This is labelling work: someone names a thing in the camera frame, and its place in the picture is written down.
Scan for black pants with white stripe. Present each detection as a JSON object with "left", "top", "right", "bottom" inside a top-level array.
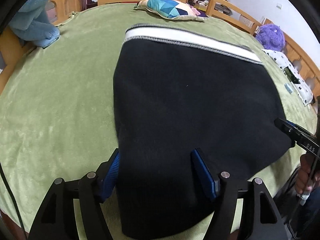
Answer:
[{"left": 113, "top": 24, "right": 293, "bottom": 239}]

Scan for person's right hand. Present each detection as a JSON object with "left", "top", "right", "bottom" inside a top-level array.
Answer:
[{"left": 295, "top": 153, "right": 319, "bottom": 194}]

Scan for small light blue case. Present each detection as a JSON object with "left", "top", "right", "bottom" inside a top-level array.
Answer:
[{"left": 284, "top": 83, "right": 293, "bottom": 94}]

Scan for white black-flower pillow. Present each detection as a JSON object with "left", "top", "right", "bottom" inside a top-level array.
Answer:
[{"left": 263, "top": 49, "right": 313, "bottom": 106}]

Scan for green fleece bed blanket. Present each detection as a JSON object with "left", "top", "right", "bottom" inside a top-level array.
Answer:
[{"left": 1, "top": 3, "right": 317, "bottom": 230}]

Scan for purple plush toy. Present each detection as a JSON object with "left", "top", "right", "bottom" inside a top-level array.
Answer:
[{"left": 255, "top": 24, "right": 286, "bottom": 51}]

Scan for colourful geometric pillow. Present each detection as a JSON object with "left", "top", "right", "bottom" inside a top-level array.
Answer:
[{"left": 134, "top": 0, "right": 208, "bottom": 21}]

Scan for light blue plush blanket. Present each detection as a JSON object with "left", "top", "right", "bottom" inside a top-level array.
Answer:
[{"left": 9, "top": 0, "right": 60, "bottom": 48}]

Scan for black cable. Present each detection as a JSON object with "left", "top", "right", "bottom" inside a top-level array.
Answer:
[{"left": 0, "top": 162, "right": 27, "bottom": 240}]

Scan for wooden bed frame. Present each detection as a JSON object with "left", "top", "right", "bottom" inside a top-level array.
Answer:
[{"left": 1, "top": 0, "right": 319, "bottom": 97}]

